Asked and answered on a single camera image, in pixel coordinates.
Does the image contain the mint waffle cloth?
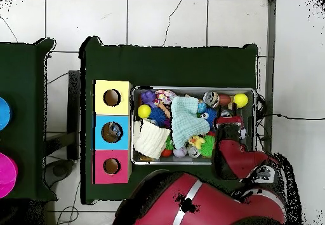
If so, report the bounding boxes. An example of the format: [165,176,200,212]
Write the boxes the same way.
[171,96,211,151]

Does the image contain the cream waffle cloth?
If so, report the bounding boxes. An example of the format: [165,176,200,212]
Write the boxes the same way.
[132,119,171,160]

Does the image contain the silver mesh bin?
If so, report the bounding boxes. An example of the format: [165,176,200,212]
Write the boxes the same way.
[130,86,256,166]

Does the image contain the wooden box with three holes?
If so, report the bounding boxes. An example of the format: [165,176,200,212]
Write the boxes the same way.
[92,79,133,185]

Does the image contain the blue spiky ball with eyes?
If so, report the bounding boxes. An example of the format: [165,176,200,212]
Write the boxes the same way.
[200,107,218,129]

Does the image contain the brown toy football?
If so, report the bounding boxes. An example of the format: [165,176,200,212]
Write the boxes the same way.
[218,93,232,107]

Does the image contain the yellow plastic ball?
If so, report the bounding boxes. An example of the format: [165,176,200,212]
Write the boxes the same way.
[137,104,152,119]
[232,93,249,108]

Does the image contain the dark green table cloth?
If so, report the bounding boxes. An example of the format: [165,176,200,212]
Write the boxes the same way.
[79,36,260,205]
[0,37,58,201]

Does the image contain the purple plastic toy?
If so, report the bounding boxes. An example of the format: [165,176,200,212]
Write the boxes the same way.
[140,90,157,107]

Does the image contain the grey rounded floor base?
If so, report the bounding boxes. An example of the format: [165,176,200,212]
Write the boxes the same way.
[44,158,75,188]

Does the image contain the blue round bowl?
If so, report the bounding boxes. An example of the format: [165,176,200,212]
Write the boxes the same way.
[0,97,13,132]

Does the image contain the magenta round bowl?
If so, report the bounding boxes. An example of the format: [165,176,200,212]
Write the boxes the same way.
[0,152,18,199]

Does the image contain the black cable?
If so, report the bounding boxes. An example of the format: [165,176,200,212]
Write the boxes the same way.
[263,112,325,121]

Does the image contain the grey metal post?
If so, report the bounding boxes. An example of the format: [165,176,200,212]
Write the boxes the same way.
[262,0,277,154]

